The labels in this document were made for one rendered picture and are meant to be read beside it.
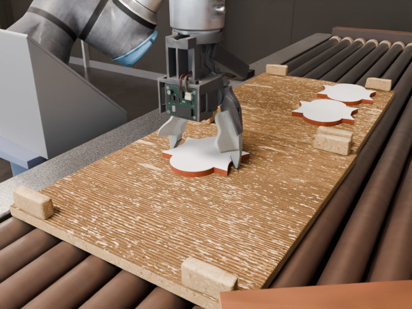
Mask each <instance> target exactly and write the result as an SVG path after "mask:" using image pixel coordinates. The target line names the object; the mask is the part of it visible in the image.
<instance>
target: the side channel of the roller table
mask: <svg viewBox="0 0 412 309"><path fill-rule="evenodd" d="M333 36H340V37H341V39H344V38H346V37H352V38H353V39H354V41H355V40H356V39H358V38H363V39H365V40H366V42H367V41H369V40H371V39H376V40H377V41H378V43H380V42H382V41H384V40H388V41H390V42H391V44H392V45H393V44H394V43H395V42H403V43H404V44H405V47H406V46H407V45H408V44H410V43H412V32H403V31H388V30H380V29H365V28H349V27H341V26H336V27H334V28H333V29H332V37H333Z"/></svg>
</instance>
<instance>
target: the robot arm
mask: <svg viewBox="0 0 412 309"><path fill-rule="evenodd" d="M164 1H165V0H33V2H32V4H31V5H30V7H29V9H28V10H27V12H26V13H25V15H24V16H23V17H22V18H21V19H19V20H18V21H17V22H16V23H14V24H13V25H12V26H10V27H9V28H8V29H6V30H7V31H12V32H18V33H22V34H27V35H29V36H30V37H32V38H33V39H34V40H35V41H37V42H38V43H39V44H41V45H42V46H43V47H44V48H46V49H47V50H48V51H50V52H51V53H52V54H54V55H55V56H56V57H57V58H59V59H60V60H61V61H62V62H64V63H65V64H67V65H68V64H69V58H70V55H71V49H72V46H73V44H74V42H75V41H76V39H77V38H79V39H81V40H82V41H84V42H86V43H87V44H88V45H90V46H92V47H93V48H95V49H96V50H98V51H100V52H101V53H103V54H104V55H106V56H108V57H109V58H111V60H112V61H116V62H118V63H120V64H121V65H123V66H126V67H130V66H133V65H134V64H135V63H136V62H138V61H139V60H140V59H141V58H142V57H143V56H144V54H145V53H146V52H147V51H148V50H149V49H150V47H151V46H152V44H153V42H154V41H155V40H156V38H157V36H158V32H157V31H156V29H155V27H156V25H157V24H158V19H157V16H156V15H157V12H158V10H159V9H160V7H161V6H162V4H163V2H164ZM169 9H170V26H171V27H172V28H173V30H172V35H171V36H166V63H167V75H165V76H163V77H160V78H158V98H159V113H163V112H166V115H169V116H171V117H170V119H169V120H168V121H167V122H166V123H165V124H164V125H162V126H161V127H160V129H159V131H158V136H159V137H164V136H169V143H170V149H174V148H176V147H177V146H178V145H179V143H180V142H181V141H182V133H183V131H184V130H185V129H186V123H187V121H188V120H190V121H195V122H199V123H200V122H201V121H203V120H205V121H206V120H208V119H210V118H211V117H213V112H215V111H216V110H217V109H218V106H219V105H220V109H221V111H220V112H216V113H215V123H216V126H217V128H218V134H217V136H216V139H215V146H216V149H217V150H218V152H220V153H227V152H230V153H231V155H230V157H231V160H232V163H233V165H234V167H235V169H236V168H238V167H239V165H240V161H241V157H242V145H243V137H242V132H243V121H242V110H241V106H240V103H239V101H238V99H237V97H236V95H235V94H234V92H233V90H232V86H228V84H230V81H229V80H228V79H227V78H230V79H233V78H242V79H246V78H247V75H248V71H249V68H250V66H249V64H247V63H246V62H244V61H243V60H242V59H240V58H239V57H238V56H236V55H234V54H233V53H232V52H230V51H229V50H228V49H226V48H225V47H223V46H222V45H221V44H219V43H218V42H221V41H223V29H222V28H223V27H224V16H225V13H226V7H225V0H169ZM163 87H165V95H166V103H165V104H163V105H162V96H161V88H163Z"/></svg>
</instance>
